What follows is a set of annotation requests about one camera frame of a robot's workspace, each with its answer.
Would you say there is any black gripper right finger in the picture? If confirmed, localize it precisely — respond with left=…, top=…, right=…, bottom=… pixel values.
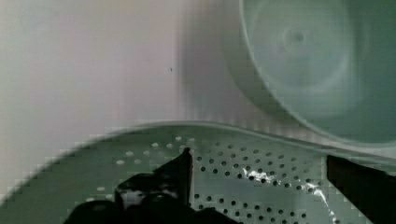
left=326, top=156, right=396, bottom=224

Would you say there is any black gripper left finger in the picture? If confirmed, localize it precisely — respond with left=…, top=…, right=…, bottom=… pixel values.
left=114, top=147, right=192, bottom=207

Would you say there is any green plastic strainer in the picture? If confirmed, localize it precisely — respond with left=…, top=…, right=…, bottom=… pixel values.
left=1, top=122, right=395, bottom=224

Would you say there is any pale green bowl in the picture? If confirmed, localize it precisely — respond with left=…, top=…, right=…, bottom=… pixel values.
left=221, top=0, right=396, bottom=147

